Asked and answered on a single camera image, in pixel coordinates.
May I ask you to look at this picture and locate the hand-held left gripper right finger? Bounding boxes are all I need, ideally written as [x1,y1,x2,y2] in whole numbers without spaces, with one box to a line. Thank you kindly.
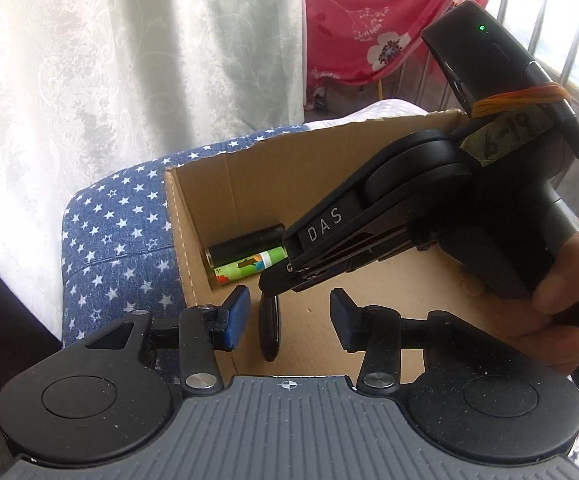
[329,287,516,397]

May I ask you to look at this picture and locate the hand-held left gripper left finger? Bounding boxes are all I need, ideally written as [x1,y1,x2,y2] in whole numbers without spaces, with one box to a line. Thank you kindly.
[86,285,250,396]

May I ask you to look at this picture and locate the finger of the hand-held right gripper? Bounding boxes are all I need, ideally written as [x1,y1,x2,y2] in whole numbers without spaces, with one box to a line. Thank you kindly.
[258,230,421,297]

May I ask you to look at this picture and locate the black round disc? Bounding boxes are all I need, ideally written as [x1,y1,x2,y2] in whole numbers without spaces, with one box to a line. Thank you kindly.
[258,294,283,362]

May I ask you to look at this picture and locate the brown cardboard box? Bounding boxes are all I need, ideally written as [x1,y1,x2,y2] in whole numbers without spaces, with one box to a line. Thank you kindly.
[164,108,537,386]

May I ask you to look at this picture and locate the green printed tube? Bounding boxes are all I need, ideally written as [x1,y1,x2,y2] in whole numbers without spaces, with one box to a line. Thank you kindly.
[213,247,287,285]

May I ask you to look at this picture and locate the black cylinder tube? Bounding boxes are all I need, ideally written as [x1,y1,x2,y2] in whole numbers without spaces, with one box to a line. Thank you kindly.
[206,223,287,267]

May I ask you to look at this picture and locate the orange rubber bands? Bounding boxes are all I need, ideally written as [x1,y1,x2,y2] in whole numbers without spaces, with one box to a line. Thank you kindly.
[472,82,573,117]

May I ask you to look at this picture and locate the white textured cloth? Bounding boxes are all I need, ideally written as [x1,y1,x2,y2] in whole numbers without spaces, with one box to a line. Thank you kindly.
[301,98,429,129]

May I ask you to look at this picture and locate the blue star-printed cloth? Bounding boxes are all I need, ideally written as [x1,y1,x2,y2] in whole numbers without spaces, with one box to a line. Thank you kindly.
[61,122,579,480]

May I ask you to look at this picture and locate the metal railing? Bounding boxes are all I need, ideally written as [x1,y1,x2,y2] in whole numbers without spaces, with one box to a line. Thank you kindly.
[409,0,579,137]

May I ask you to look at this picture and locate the red floral cloth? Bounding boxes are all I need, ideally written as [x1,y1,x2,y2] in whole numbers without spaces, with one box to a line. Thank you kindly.
[301,0,501,112]

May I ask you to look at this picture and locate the dark furniture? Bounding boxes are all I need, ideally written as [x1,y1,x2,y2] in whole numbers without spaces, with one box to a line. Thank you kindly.
[0,240,65,381]

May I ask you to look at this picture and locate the white patterned curtain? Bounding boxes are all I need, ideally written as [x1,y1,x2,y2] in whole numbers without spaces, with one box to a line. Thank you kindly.
[0,0,316,343]

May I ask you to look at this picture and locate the black cable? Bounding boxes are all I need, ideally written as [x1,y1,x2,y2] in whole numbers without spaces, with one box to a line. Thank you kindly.
[524,60,579,241]

